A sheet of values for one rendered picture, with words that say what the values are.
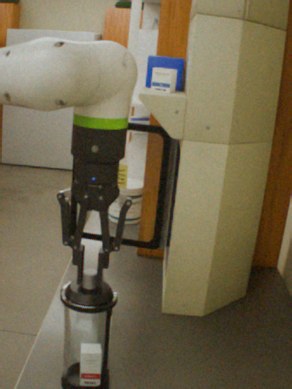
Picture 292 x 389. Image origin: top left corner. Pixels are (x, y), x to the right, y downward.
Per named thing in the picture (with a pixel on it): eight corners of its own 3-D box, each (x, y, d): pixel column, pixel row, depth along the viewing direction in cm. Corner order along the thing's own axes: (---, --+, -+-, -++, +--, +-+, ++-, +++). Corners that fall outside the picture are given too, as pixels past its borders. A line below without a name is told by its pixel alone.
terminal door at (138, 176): (159, 250, 155) (172, 128, 144) (69, 236, 160) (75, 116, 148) (159, 249, 156) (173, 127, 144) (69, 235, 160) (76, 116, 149)
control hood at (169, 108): (179, 121, 144) (182, 88, 142) (182, 140, 113) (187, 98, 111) (141, 117, 145) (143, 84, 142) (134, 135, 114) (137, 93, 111)
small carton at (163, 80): (175, 92, 123) (177, 69, 121) (169, 93, 119) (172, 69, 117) (156, 89, 125) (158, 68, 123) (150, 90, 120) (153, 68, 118)
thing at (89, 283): (115, 293, 94) (117, 264, 92) (109, 317, 85) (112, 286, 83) (69, 288, 94) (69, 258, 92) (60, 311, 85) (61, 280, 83)
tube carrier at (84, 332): (114, 368, 100) (120, 282, 94) (108, 399, 90) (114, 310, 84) (64, 361, 100) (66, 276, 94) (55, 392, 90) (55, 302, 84)
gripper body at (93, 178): (123, 155, 85) (120, 205, 88) (76, 150, 85) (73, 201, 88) (120, 165, 78) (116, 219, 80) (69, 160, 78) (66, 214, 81)
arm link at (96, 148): (66, 127, 74) (125, 132, 74) (79, 116, 86) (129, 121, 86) (64, 164, 76) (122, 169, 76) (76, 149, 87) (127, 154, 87)
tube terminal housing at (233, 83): (237, 269, 158) (271, 33, 135) (252, 320, 127) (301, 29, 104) (162, 263, 158) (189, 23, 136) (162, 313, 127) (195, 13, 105)
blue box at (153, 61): (180, 89, 140) (183, 58, 137) (181, 90, 130) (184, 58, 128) (146, 85, 140) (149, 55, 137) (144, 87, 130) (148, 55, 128)
